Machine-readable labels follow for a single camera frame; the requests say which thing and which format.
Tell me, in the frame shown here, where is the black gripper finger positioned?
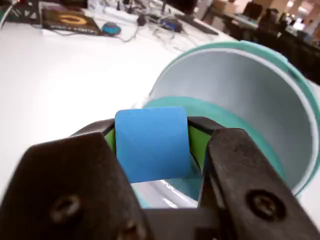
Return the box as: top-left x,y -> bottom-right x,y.
0,118 -> 151,240
187,116 -> 320,240

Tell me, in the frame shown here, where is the blue lego block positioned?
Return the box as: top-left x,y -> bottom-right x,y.
114,106 -> 192,184

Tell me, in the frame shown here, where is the teal whale-shaped trash bin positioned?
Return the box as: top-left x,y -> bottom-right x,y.
129,40 -> 320,210

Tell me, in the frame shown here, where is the blue computer mouse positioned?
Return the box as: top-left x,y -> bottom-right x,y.
101,21 -> 122,36

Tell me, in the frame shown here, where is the black lattice stand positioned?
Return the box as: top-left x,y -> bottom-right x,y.
7,0 -> 42,25

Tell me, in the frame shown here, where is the blue black electronic device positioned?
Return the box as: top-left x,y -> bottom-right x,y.
159,17 -> 185,33

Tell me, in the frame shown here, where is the grey mouse cable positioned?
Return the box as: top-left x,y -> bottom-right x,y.
117,24 -> 140,43

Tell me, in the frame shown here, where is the black book gold ring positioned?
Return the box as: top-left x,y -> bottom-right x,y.
41,8 -> 102,36

